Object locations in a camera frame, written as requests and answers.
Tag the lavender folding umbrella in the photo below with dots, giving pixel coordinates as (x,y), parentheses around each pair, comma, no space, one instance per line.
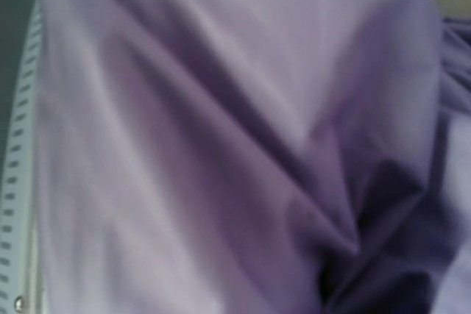
(251,156)

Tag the front aluminium rail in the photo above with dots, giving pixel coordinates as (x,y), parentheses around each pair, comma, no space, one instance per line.
(22,289)

